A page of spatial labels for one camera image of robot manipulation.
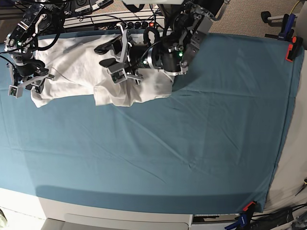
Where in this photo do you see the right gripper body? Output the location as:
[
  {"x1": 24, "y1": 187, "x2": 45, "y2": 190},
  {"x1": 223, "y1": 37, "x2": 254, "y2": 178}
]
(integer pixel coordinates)
[{"x1": 7, "y1": 59, "x2": 55, "y2": 98}]

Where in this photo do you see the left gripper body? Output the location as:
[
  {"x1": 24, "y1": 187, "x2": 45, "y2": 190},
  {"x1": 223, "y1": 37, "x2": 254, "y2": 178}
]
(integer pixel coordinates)
[{"x1": 107, "y1": 23, "x2": 154, "y2": 85}]

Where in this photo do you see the white T-shirt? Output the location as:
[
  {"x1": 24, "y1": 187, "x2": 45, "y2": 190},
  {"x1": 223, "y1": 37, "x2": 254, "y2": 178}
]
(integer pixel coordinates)
[{"x1": 31, "y1": 34, "x2": 174, "y2": 108}]

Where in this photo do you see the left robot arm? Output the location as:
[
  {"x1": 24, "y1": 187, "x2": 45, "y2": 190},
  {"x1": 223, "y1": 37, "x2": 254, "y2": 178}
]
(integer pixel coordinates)
[{"x1": 94, "y1": 0, "x2": 229, "y2": 84}]

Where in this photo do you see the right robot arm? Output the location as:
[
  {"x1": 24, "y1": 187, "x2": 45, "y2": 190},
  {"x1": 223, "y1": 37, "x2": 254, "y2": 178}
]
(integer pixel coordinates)
[{"x1": 1, "y1": 0, "x2": 65, "y2": 98}]

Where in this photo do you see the black power strip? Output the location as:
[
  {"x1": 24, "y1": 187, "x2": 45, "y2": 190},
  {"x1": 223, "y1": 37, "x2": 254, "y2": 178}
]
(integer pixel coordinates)
[{"x1": 102, "y1": 19, "x2": 164, "y2": 30}]

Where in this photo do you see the teal table cloth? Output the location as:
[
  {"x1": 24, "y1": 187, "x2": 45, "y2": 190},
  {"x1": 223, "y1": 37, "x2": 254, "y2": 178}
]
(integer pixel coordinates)
[{"x1": 0, "y1": 34, "x2": 305, "y2": 214}]

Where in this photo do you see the white drawer cabinet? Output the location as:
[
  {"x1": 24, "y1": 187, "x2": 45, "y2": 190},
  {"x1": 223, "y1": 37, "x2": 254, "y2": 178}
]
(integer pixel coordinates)
[{"x1": 0, "y1": 188, "x2": 193, "y2": 230}]

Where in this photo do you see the blue clamp top right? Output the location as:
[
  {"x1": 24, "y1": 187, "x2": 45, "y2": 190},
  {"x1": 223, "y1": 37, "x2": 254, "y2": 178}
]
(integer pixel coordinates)
[{"x1": 277, "y1": 13, "x2": 296, "y2": 41}]

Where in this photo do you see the blue clamp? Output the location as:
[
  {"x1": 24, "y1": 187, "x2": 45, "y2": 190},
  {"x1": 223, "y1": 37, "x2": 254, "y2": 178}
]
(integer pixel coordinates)
[
  {"x1": 277, "y1": 13, "x2": 296, "y2": 41},
  {"x1": 224, "y1": 214, "x2": 249, "y2": 230}
]

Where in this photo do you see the orange black clamp top right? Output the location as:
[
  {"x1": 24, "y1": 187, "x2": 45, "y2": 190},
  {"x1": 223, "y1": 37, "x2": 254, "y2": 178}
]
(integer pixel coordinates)
[{"x1": 285, "y1": 36, "x2": 303, "y2": 62}]

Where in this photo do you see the orange black clamp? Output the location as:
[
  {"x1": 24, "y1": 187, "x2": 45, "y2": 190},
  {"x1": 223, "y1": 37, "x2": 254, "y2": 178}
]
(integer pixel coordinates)
[
  {"x1": 285, "y1": 36, "x2": 303, "y2": 62},
  {"x1": 243, "y1": 201, "x2": 257, "y2": 212}
]

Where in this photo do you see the orange black clamp bottom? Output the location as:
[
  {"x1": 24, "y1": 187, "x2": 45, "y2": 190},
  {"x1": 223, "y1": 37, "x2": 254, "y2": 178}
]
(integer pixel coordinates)
[{"x1": 243, "y1": 201, "x2": 257, "y2": 212}]

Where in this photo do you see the blue clamp bottom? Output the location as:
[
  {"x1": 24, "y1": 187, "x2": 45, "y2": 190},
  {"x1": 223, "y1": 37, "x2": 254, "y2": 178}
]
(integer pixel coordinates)
[{"x1": 224, "y1": 214, "x2": 249, "y2": 230}]

